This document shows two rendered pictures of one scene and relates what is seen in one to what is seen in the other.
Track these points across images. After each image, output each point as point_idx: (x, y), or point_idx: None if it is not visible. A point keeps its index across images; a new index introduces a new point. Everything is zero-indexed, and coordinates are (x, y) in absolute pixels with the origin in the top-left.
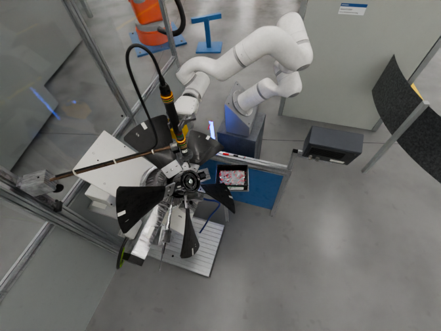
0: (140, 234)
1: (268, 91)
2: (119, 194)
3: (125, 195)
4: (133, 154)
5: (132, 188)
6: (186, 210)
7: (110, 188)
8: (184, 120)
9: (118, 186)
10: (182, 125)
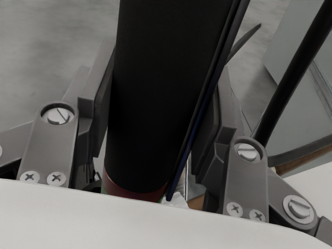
0: None
1: None
2: (249, 31)
3: (237, 44)
4: (321, 140)
5: (230, 55)
6: (91, 167)
7: (319, 177)
8: (54, 108)
9: (310, 196)
10: (79, 66)
